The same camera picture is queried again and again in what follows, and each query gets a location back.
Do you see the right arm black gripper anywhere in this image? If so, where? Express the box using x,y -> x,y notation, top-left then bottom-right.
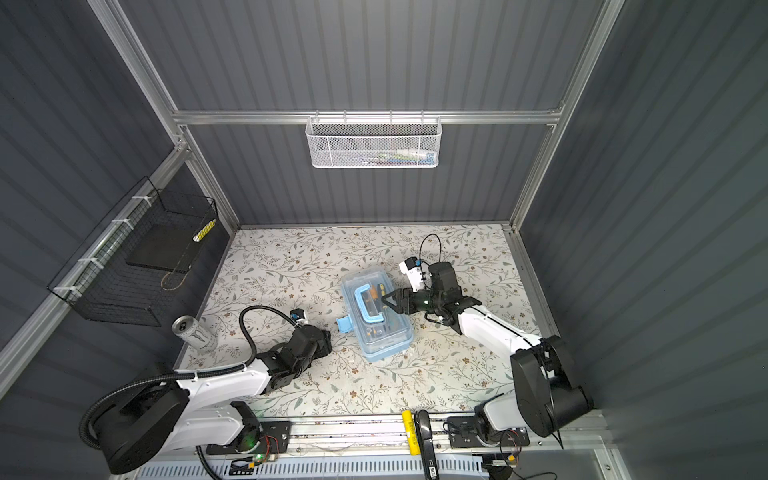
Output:
384,286 -> 444,316

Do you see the light blue toolbox base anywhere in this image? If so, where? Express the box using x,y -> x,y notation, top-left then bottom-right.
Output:
336,307 -> 414,363

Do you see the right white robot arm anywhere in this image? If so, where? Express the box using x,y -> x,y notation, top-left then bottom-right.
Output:
383,257 -> 594,442

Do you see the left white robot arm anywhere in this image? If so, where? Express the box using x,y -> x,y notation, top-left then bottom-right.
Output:
78,309 -> 332,475

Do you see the yellow tube in basket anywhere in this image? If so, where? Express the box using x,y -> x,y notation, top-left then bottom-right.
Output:
192,219 -> 217,243

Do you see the black foam pad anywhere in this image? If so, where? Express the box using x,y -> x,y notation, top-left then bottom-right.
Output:
126,225 -> 202,273

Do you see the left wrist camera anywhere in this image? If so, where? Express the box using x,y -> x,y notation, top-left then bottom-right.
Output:
289,308 -> 308,328

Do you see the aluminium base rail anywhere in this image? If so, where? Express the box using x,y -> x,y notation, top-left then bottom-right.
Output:
161,411 -> 601,457

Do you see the yellow marker on rail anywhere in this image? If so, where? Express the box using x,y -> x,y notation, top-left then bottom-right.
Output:
401,410 -> 420,456

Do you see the black handle tool on rail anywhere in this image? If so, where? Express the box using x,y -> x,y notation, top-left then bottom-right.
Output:
414,409 -> 439,480

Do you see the white wire mesh basket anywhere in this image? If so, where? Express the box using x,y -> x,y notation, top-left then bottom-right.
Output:
305,119 -> 443,169

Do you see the black wire basket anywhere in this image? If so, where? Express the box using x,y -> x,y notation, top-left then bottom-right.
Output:
48,181 -> 218,327

